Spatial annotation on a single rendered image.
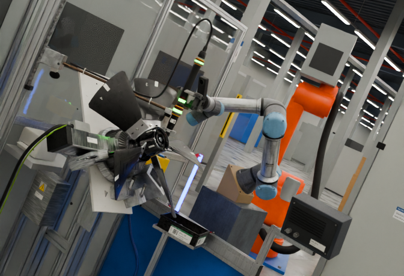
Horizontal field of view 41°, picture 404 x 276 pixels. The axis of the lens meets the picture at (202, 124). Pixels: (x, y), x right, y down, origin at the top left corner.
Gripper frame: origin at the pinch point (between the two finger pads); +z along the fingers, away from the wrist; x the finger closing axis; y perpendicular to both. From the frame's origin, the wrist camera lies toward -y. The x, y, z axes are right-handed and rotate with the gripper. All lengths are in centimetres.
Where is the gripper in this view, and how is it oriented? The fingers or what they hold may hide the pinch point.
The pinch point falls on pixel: (183, 88)
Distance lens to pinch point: 247.8
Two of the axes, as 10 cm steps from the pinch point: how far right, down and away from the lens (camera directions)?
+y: -4.2, 9.1, 0.5
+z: -5.3, -1.9, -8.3
